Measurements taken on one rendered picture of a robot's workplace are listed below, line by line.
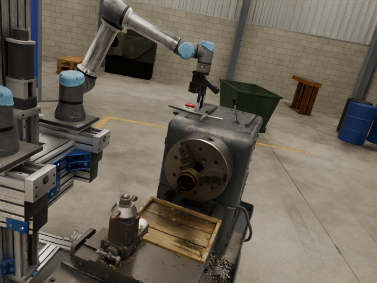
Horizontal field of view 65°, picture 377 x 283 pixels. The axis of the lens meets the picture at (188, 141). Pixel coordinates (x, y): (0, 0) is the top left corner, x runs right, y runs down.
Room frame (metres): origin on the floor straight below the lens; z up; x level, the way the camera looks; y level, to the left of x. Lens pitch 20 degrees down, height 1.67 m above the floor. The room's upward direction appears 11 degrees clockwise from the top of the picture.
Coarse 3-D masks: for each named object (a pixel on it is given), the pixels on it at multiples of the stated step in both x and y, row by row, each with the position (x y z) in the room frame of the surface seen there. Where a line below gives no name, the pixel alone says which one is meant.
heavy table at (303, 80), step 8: (304, 80) 9.38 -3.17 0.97; (312, 80) 9.64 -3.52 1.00; (296, 88) 9.92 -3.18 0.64; (304, 88) 9.82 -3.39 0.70; (312, 88) 9.15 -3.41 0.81; (296, 96) 9.82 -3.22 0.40; (304, 96) 9.08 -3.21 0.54; (312, 96) 9.04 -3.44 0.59; (296, 104) 9.82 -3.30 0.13; (304, 104) 9.03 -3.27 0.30; (312, 104) 9.04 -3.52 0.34; (304, 112) 9.04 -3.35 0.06
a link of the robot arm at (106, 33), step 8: (104, 24) 1.54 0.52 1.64; (112, 24) 1.53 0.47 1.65; (104, 32) 1.54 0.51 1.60; (112, 32) 1.55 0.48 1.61; (96, 40) 1.54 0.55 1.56; (104, 40) 1.54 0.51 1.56; (112, 40) 1.58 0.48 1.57; (96, 48) 1.54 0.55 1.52; (104, 48) 1.55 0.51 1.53; (88, 56) 1.54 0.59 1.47; (96, 56) 1.54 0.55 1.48; (104, 56) 1.58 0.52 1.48; (80, 64) 1.56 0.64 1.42; (88, 64) 1.54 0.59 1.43; (96, 64) 1.55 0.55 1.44; (88, 72) 1.53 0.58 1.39; (96, 72) 1.59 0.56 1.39; (88, 80) 1.53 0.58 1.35; (88, 88) 1.53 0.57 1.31
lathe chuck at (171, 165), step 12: (192, 144) 1.26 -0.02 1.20; (204, 144) 1.25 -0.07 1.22; (216, 144) 1.27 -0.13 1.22; (168, 156) 1.29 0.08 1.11; (180, 156) 1.28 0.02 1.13; (204, 156) 1.25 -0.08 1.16; (216, 156) 1.23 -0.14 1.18; (228, 156) 1.28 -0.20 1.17; (168, 168) 1.29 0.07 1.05; (180, 168) 1.28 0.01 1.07; (204, 168) 1.24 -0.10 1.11; (216, 168) 1.23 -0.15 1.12; (228, 168) 1.22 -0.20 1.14; (168, 180) 1.29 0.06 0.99; (228, 180) 1.25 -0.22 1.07; (192, 192) 1.25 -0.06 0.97; (204, 192) 1.24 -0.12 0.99; (216, 192) 1.22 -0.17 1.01
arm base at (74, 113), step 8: (64, 104) 1.38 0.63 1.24; (72, 104) 1.39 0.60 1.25; (80, 104) 1.43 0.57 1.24; (56, 112) 1.41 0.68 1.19; (64, 112) 1.37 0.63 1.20; (72, 112) 1.39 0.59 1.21; (80, 112) 1.42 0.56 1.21; (64, 120) 1.37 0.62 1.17; (72, 120) 1.38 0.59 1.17; (80, 120) 1.41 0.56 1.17
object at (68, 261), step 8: (96, 232) 0.90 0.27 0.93; (72, 256) 0.76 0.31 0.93; (64, 264) 0.73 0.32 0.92; (72, 264) 0.73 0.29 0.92; (56, 272) 0.70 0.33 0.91; (64, 272) 0.71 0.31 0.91; (72, 272) 0.71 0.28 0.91; (80, 272) 0.71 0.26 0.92; (88, 272) 0.71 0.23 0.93; (48, 280) 0.67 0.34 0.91; (56, 280) 0.68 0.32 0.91; (64, 280) 0.68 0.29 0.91; (72, 280) 0.69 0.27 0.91; (80, 280) 0.69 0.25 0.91; (88, 280) 0.70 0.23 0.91; (96, 280) 0.69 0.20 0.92; (104, 280) 0.69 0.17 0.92; (112, 280) 0.70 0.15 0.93; (200, 280) 0.76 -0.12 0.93; (208, 280) 0.77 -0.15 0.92
